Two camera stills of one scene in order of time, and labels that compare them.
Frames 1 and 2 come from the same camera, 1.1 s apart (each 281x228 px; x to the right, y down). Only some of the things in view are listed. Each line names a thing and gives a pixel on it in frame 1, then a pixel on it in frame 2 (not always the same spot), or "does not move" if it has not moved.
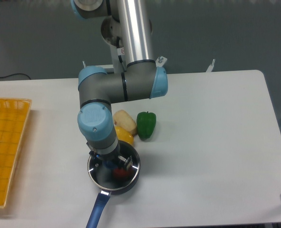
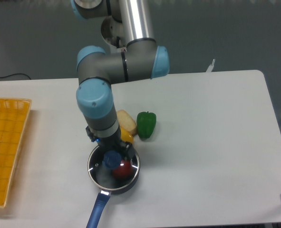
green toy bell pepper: (146, 122) does not move
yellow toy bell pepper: (124, 136) does not move
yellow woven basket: (7, 118) does not move
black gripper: (112, 157) → (114, 143)
